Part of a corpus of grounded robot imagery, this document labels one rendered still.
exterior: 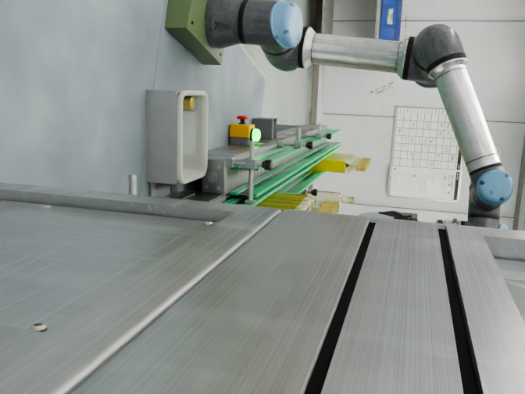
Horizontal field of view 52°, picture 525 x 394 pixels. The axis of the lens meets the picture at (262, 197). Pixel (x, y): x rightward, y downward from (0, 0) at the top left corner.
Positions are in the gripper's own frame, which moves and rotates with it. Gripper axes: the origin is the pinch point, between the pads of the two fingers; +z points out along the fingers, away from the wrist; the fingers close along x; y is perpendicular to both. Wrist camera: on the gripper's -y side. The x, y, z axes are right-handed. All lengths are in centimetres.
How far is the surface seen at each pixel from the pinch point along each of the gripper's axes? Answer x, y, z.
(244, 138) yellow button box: 18, 38, 45
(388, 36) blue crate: 97, 534, 27
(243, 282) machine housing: 23, -109, -2
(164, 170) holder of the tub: 15, -22, 46
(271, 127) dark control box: 20, 65, 42
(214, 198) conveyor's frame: 6.1, -8.4, 37.8
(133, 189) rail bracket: 19, -66, 29
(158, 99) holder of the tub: 32, -22, 47
